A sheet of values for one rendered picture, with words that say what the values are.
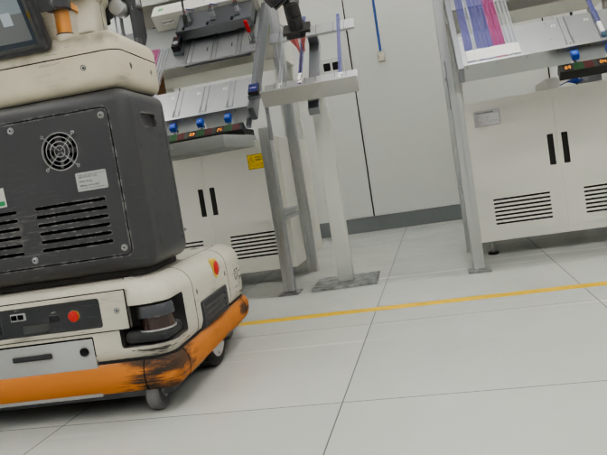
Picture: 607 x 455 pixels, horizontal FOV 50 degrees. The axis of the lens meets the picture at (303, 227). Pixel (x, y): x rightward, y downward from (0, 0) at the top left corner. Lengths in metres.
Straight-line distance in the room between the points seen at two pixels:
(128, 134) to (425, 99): 3.12
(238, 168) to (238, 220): 0.23
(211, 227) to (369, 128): 1.80
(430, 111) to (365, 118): 0.42
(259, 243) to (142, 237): 1.42
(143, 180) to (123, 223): 0.10
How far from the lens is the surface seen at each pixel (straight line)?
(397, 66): 4.40
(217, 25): 2.94
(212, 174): 2.86
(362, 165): 4.38
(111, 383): 1.45
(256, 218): 2.81
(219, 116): 2.53
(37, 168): 1.54
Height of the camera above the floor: 0.44
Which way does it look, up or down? 5 degrees down
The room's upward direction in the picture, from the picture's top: 9 degrees counter-clockwise
